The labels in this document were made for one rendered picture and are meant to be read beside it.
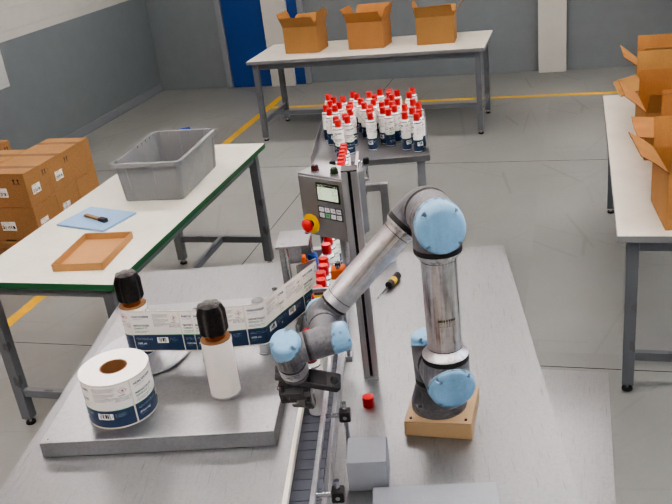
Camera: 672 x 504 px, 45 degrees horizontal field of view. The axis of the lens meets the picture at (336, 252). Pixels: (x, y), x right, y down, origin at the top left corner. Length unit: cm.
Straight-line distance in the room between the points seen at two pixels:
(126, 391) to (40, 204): 387
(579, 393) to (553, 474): 36
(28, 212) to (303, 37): 318
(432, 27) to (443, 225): 584
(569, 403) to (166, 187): 260
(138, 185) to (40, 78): 459
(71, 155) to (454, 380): 481
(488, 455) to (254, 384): 73
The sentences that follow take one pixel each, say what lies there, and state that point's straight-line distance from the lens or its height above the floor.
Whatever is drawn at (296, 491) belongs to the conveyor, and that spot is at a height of 88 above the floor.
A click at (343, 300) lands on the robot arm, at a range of 206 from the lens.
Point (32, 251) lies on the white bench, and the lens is 409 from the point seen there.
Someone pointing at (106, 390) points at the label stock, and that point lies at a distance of 238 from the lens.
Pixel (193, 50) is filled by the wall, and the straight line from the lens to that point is 1075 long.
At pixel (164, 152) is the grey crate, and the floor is 90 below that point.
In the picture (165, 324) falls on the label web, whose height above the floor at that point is 102.
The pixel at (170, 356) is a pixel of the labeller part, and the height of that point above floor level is 89.
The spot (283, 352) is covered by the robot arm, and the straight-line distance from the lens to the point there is 194.
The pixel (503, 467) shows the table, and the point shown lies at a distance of 217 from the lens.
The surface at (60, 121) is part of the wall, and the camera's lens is 910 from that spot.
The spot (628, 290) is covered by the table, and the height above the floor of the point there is 51.
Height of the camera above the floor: 221
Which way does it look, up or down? 24 degrees down
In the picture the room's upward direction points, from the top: 7 degrees counter-clockwise
